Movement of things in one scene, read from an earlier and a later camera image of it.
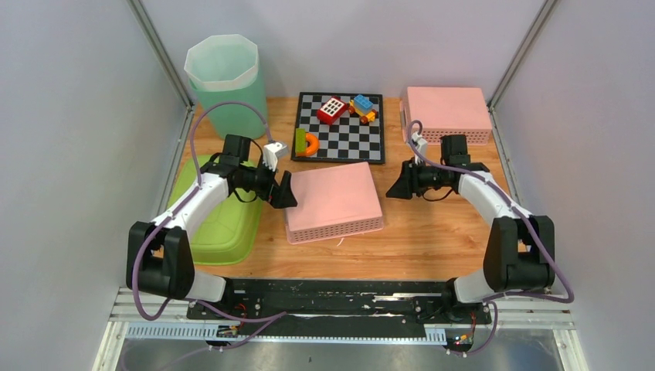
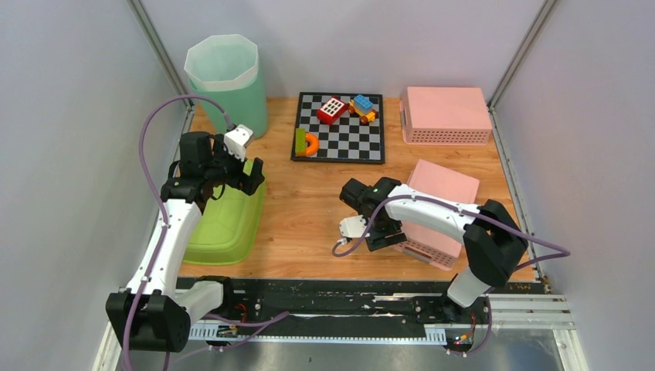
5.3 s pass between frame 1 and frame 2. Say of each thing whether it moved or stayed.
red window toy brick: stayed
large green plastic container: stayed
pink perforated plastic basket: moved
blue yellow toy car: stayed
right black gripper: moved
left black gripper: moved
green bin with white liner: stayed
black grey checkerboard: stayed
